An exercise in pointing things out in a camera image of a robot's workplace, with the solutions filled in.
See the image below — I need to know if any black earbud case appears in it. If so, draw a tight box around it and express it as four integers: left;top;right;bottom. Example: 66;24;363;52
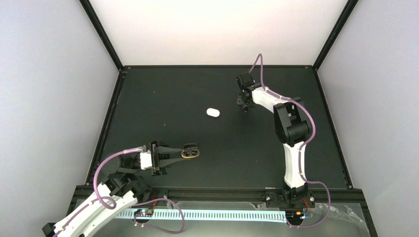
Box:
181;143;200;158

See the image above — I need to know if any white earbud charging case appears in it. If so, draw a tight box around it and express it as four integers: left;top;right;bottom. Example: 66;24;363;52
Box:
206;108;220;118

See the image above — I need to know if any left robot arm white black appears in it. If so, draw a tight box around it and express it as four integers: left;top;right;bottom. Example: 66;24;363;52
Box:
42;141;200;237

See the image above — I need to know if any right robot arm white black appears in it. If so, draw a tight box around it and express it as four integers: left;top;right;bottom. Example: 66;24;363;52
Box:
236;73;312;207

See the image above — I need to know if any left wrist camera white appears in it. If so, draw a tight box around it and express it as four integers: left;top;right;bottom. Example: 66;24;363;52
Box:
140;152;153;170

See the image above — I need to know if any purple cable loop bottom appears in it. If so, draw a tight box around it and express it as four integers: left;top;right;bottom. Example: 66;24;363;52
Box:
132;197;186;234

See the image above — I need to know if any light blue cable duct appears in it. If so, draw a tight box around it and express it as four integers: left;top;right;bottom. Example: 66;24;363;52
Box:
116;208;287;223

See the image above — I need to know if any black aluminium rail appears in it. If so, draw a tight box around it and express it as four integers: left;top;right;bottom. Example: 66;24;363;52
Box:
71;185;368;210

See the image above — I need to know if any black frame post right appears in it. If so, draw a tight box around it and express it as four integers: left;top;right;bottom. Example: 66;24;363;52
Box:
313;0;358;72

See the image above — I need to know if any black frame post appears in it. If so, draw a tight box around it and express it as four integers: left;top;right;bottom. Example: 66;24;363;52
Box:
79;0;124;71
313;0;358;72

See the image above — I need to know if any black frame post left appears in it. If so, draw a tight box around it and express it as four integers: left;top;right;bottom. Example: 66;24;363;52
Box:
79;0;124;71

